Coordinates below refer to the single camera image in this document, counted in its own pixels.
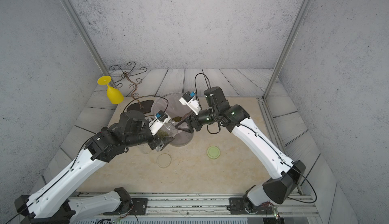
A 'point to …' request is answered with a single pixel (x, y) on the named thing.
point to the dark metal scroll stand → (127, 74)
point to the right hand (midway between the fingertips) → (180, 124)
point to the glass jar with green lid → (169, 129)
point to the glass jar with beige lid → (145, 148)
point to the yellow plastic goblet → (112, 95)
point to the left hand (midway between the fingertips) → (169, 131)
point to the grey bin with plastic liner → (168, 106)
